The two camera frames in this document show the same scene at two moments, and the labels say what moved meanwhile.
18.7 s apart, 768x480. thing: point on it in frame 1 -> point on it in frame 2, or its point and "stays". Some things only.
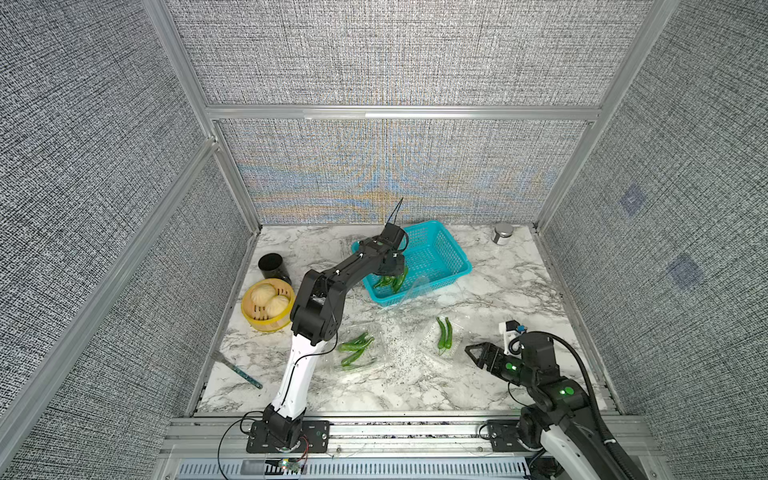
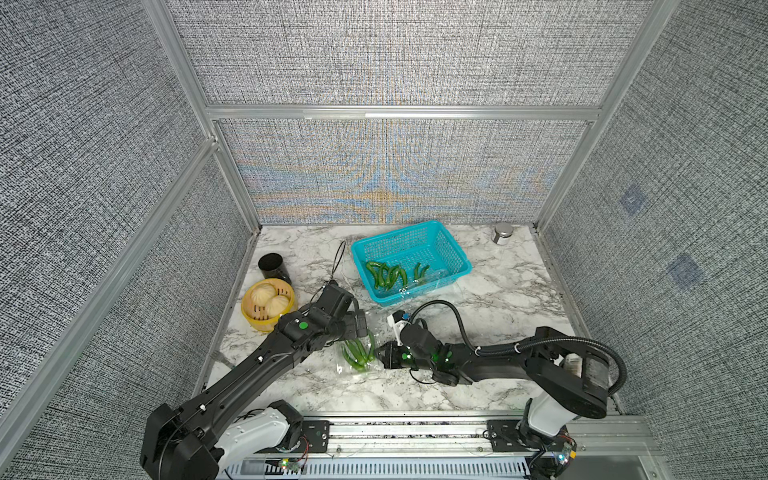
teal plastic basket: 433,258 stays
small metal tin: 502,234 stays
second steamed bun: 277,306 stays
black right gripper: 488,349 -> 388,360
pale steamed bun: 262,294 stays
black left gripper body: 396,266 -> 347,328
